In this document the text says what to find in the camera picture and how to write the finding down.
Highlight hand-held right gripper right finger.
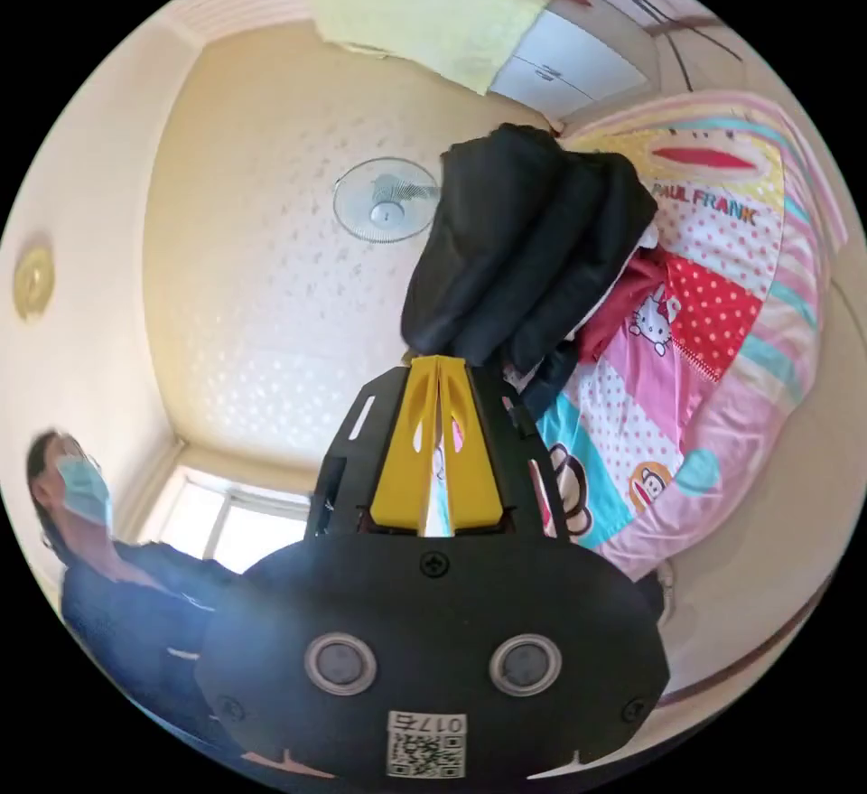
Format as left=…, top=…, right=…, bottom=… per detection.
left=426, top=355, right=505, bottom=534

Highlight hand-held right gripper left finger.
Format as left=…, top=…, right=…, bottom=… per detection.
left=369, top=355, right=443, bottom=532

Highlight black pants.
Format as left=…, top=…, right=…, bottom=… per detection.
left=400, top=123, right=659, bottom=416

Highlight window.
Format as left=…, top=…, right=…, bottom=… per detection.
left=138, top=465, right=314, bottom=575

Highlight pile of clothes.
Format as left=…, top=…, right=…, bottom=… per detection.
left=575, top=224, right=678, bottom=363

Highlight bed with printed quilt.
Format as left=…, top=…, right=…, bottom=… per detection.
left=433, top=89, right=849, bottom=582

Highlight person's body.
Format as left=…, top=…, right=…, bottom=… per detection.
left=25, top=429, right=340, bottom=781

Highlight round ceiling lamp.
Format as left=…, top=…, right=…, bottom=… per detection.
left=12, top=245, right=55, bottom=322

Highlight white cupboard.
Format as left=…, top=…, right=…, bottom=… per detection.
left=489, top=9, right=653, bottom=121

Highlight yellow curtain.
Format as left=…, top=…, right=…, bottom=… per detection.
left=297, top=0, right=564, bottom=98

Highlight white wall fan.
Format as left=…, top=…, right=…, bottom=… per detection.
left=331, top=156, right=443, bottom=245

